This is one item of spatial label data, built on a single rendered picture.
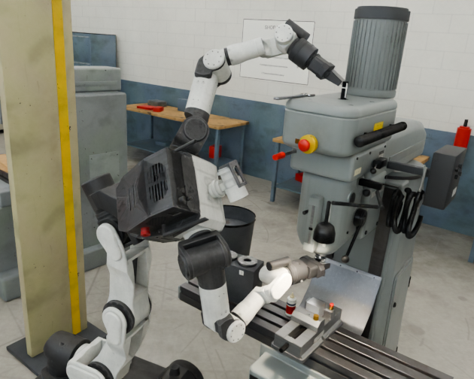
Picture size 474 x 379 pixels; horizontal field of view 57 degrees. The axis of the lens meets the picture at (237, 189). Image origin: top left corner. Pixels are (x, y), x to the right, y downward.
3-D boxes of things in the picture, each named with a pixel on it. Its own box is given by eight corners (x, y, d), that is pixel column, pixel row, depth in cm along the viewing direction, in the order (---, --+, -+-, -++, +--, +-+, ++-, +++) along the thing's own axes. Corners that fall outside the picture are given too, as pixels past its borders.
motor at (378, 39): (385, 99, 160) (401, 5, 150) (335, 93, 171) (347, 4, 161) (401, 96, 176) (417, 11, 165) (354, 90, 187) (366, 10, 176)
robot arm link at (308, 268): (326, 262, 167) (305, 269, 160) (323, 284, 170) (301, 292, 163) (304, 249, 177) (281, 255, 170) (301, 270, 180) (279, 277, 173)
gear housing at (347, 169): (350, 184, 146) (355, 155, 143) (287, 168, 159) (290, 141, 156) (384, 166, 172) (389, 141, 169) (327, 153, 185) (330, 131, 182)
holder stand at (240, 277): (250, 308, 198) (254, 269, 191) (208, 294, 206) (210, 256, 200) (261, 295, 208) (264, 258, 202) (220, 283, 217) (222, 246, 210)
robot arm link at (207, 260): (196, 296, 135) (191, 257, 130) (186, 283, 142) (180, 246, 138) (230, 283, 139) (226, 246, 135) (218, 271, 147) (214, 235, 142)
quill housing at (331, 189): (336, 264, 160) (349, 180, 150) (287, 246, 171) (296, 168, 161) (356, 247, 175) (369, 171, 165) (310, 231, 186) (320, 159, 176)
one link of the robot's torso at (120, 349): (76, 384, 186) (100, 301, 166) (107, 356, 203) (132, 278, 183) (104, 406, 182) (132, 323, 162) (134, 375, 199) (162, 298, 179)
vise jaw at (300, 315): (317, 332, 173) (317, 324, 171) (290, 319, 180) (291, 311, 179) (323, 326, 177) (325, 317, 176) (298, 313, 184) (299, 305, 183)
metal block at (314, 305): (317, 320, 179) (319, 307, 177) (305, 314, 182) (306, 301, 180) (323, 315, 183) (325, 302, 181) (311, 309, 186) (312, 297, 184)
